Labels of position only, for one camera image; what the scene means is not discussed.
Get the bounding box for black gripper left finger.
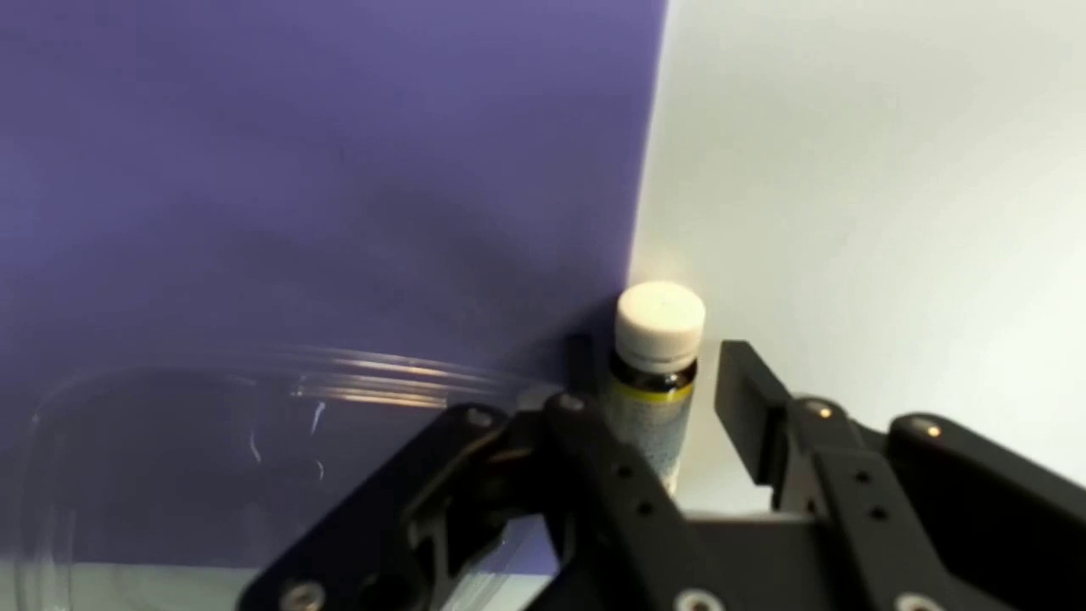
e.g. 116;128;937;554
234;388;695;611

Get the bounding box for small bottle with white cap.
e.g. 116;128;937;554
598;278;713;501

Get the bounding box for purple mat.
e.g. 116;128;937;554
0;0;675;584

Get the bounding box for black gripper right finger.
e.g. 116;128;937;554
713;335;1086;611

